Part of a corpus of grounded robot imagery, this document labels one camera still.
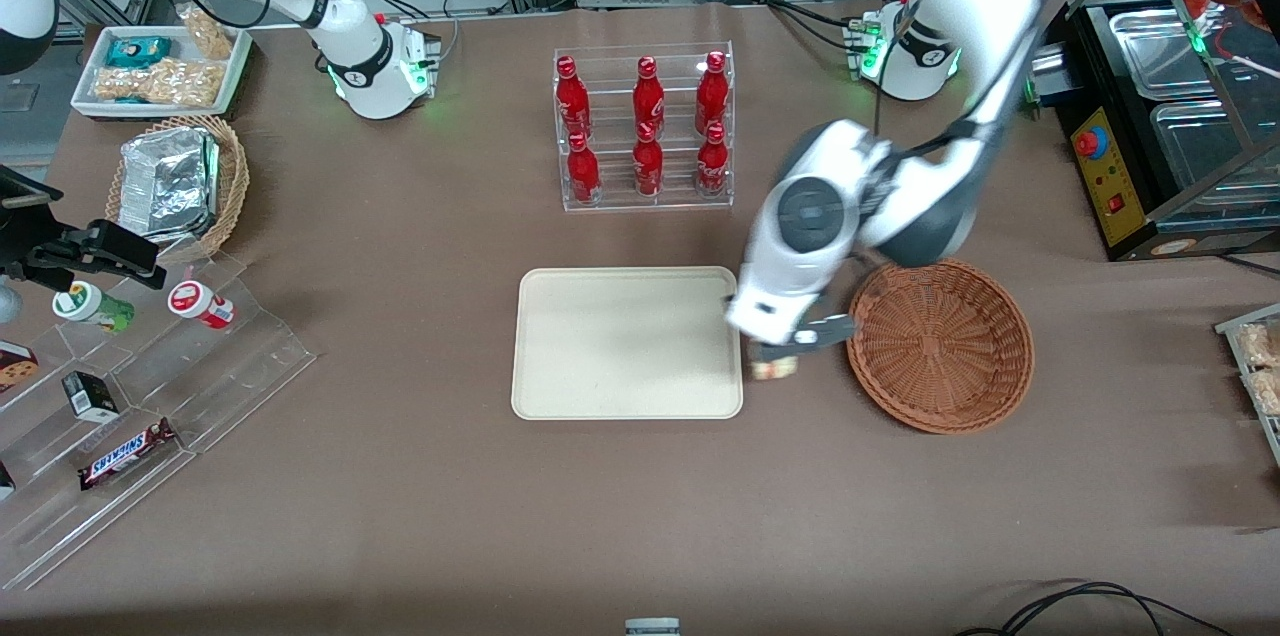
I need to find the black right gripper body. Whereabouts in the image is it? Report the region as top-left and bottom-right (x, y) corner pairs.
(0, 201), (46, 282)

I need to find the tan wicker basket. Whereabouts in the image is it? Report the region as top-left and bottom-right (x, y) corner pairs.
(105, 114), (251, 265)

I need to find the cream plastic tray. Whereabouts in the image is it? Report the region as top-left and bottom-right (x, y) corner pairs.
(510, 266), (744, 421)

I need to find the round brown wicker basket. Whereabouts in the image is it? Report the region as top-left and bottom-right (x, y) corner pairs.
(845, 256), (1036, 435)

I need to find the green snack cup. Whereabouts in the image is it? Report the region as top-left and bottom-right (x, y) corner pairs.
(52, 281), (136, 334)

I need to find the silver foil bag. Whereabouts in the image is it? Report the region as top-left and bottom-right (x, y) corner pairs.
(118, 128), (221, 239)

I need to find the red snack cup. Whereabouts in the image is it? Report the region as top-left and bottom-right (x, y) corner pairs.
(167, 281), (236, 330)

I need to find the brown cookie box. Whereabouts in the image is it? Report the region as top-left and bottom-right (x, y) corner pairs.
(0, 341), (39, 394)

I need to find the clear acrylic bottle rack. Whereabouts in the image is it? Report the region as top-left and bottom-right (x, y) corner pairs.
(553, 41), (736, 212)

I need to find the small black box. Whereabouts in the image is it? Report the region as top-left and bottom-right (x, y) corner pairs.
(62, 371), (121, 424)

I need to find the red cola bottle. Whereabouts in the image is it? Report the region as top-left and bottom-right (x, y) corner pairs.
(567, 131), (601, 206)
(633, 123), (664, 198)
(633, 56), (666, 137)
(555, 56), (591, 139)
(697, 121), (729, 198)
(695, 51), (729, 135)

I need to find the clear acrylic stepped stand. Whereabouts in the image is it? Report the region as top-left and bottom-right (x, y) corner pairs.
(0, 251), (319, 592)

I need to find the clear bag of nuts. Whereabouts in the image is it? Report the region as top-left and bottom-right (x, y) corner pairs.
(178, 4), (236, 60)
(95, 59), (226, 107)

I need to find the teal snack packet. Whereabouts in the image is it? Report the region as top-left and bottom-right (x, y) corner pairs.
(105, 36), (173, 69)

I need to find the Snickers chocolate bar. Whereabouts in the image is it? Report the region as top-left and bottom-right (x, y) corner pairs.
(78, 418), (179, 492)

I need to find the white rectangular snack bin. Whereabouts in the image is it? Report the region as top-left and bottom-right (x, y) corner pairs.
(70, 24), (253, 120)

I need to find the silver metal cylinder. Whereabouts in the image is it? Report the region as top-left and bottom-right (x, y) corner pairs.
(1022, 46), (1073, 107)

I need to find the black food warmer cabinet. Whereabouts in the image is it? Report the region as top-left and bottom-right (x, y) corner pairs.
(1060, 0), (1280, 264)

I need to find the steel food pan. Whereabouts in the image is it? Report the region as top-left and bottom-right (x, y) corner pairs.
(1150, 101), (1280, 207)
(1108, 9), (1216, 102)

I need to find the clear bag of snacks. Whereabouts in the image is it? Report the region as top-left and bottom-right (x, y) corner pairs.
(1245, 368), (1280, 415)
(1238, 321), (1280, 367)

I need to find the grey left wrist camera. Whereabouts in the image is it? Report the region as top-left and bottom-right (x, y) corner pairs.
(797, 314), (861, 349)

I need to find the black looped cable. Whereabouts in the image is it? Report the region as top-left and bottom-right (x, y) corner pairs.
(955, 581), (1236, 636)

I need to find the grey wire shelf rack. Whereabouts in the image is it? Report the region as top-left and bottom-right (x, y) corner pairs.
(1215, 304), (1280, 467)

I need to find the black power cable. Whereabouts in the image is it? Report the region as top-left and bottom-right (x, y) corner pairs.
(1215, 251), (1280, 279)

